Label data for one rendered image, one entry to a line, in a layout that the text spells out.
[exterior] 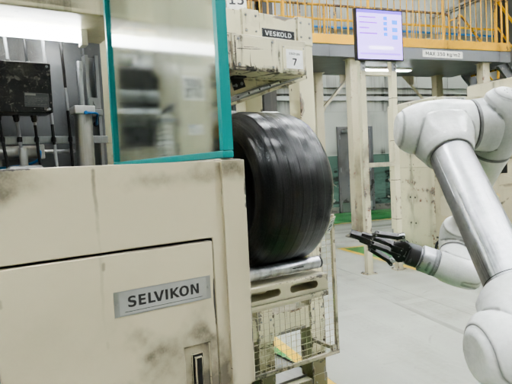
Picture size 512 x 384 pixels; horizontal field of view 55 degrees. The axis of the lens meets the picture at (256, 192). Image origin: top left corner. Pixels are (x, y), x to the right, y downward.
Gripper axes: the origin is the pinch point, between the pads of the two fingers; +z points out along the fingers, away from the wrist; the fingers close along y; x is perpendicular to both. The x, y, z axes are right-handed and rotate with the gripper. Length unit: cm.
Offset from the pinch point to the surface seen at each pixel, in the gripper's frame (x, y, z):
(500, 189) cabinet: 422, 112, -165
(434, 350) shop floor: 122, 128, -82
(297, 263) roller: -7.5, 14.1, 17.0
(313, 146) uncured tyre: 2.8, -24.4, 24.6
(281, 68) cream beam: 54, -34, 51
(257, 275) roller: -20.9, 15.1, 27.8
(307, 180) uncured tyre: -7.5, -16.9, 22.5
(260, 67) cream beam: 45, -33, 58
